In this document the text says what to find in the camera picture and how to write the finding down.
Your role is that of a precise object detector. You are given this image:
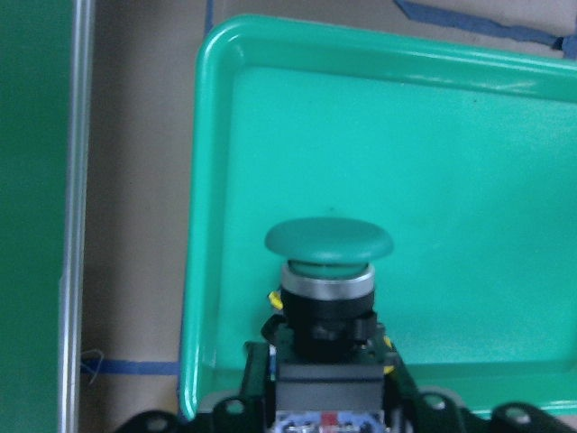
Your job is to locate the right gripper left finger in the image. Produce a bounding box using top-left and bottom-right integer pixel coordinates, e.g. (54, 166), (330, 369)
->
(117, 343), (274, 432)

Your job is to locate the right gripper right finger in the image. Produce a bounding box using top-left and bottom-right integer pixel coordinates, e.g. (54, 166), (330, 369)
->
(383, 350), (576, 432)

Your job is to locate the green plastic tray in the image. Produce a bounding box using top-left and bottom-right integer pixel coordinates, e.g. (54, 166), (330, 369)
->
(179, 15), (576, 418)

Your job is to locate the green conveyor belt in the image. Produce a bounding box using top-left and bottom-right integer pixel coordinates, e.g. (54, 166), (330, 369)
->
(1, 1), (95, 432)

